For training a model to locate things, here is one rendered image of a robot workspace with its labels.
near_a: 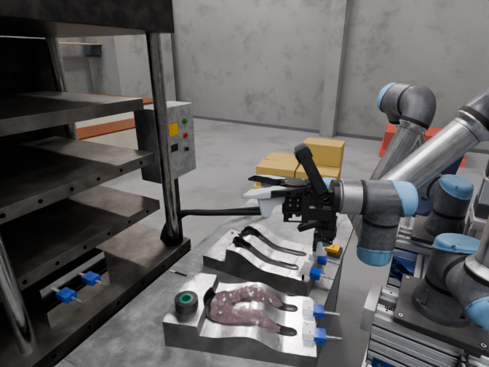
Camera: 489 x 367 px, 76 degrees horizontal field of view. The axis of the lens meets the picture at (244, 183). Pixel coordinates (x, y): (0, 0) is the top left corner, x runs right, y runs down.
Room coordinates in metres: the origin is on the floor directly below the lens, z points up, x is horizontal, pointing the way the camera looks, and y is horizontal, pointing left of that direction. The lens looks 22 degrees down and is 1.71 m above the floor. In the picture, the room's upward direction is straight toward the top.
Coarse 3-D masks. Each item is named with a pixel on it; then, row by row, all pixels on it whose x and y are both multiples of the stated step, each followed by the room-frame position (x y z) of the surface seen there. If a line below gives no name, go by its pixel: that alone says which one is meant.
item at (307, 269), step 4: (304, 264) 1.06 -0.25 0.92; (308, 264) 1.06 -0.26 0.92; (312, 264) 1.06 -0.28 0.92; (304, 268) 1.04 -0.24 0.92; (308, 268) 1.04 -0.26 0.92; (312, 268) 1.06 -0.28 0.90; (316, 268) 1.06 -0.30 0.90; (304, 272) 1.04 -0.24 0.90; (308, 272) 1.03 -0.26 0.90; (312, 272) 1.03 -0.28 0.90; (316, 272) 1.03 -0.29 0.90; (320, 272) 1.03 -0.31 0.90; (312, 276) 1.03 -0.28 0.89; (316, 276) 1.02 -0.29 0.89; (320, 276) 1.03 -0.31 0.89; (324, 276) 1.02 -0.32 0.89; (328, 276) 1.02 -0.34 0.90
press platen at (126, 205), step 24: (96, 192) 1.52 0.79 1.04; (120, 192) 1.52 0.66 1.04; (24, 216) 1.25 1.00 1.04; (48, 216) 1.25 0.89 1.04; (72, 216) 1.25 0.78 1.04; (96, 216) 1.25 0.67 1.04; (120, 216) 1.25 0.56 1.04; (144, 216) 1.33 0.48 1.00; (24, 240) 1.05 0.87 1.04; (48, 240) 1.05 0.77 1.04; (72, 240) 1.05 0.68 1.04; (96, 240) 1.09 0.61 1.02; (24, 264) 0.90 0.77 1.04; (48, 264) 0.91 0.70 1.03; (24, 288) 0.83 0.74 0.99
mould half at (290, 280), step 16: (256, 224) 1.36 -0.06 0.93; (224, 240) 1.34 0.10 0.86; (256, 240) 1.24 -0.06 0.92; (272, 240) 1.28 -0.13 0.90; (208, 256) 1.20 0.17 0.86; (224, 256) 1.20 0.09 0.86; (240, 256) 1.12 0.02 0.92; (272, 256) 1.17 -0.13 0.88; (288, 256) 1.16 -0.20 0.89; (304, 256) 1.16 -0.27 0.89; (224, 272) 1.16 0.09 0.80; (240, 272) 1.12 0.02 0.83; (256, 272) 1.09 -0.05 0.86; (272, 272) 1.05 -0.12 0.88; (288, 272) 1.05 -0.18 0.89; (288, 288) 1.02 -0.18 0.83; (304, 288) 0.99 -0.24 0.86
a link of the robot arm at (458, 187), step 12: (444, 180) 1.13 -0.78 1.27; (456, 180) 1.13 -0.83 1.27; (468, 180) 1.13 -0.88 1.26; (432, 192) 1.16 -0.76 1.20; (444, 192) 1.11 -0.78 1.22; (456, 192) 1.08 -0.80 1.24; (468, 192) 1.07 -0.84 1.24; (444, 204) 1.10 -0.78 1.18; (456, 204) 1.07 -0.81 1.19; (468, 204) 1.08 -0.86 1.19; (456, 216) 1.07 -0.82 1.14
